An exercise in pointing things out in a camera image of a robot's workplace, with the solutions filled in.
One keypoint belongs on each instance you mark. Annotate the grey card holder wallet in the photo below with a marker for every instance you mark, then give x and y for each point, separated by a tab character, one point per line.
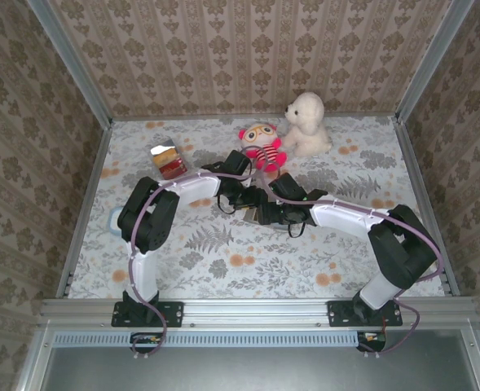
251	216

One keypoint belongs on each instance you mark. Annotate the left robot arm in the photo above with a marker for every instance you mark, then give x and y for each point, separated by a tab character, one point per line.
150	220

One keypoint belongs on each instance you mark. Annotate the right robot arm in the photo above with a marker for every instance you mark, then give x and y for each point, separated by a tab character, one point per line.
402	248

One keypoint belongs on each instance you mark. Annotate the gold credit card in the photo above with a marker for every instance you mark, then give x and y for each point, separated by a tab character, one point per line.
166	155

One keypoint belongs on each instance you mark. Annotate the pink striped plush doll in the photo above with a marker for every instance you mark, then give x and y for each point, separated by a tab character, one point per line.
260	136

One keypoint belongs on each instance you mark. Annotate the floral table cloth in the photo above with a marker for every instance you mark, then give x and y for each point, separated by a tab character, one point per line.
243	264

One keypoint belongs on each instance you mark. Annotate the white plush dog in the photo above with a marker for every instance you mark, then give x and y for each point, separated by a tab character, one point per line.
309	130

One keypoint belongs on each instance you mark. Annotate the grey metal panel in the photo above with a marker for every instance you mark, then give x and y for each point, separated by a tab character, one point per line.
256	370

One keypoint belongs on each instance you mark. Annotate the black controller board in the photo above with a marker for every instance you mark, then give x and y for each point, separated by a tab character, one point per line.
146	344
372	341

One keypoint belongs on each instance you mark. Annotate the aluminium frame rail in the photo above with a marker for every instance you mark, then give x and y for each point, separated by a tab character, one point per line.
256	311

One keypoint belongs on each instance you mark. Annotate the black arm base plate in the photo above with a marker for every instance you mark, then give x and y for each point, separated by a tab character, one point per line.
339	313
174	313

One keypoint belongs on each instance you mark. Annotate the aluminium frame post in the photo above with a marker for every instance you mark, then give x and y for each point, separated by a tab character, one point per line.
431	61
72	61

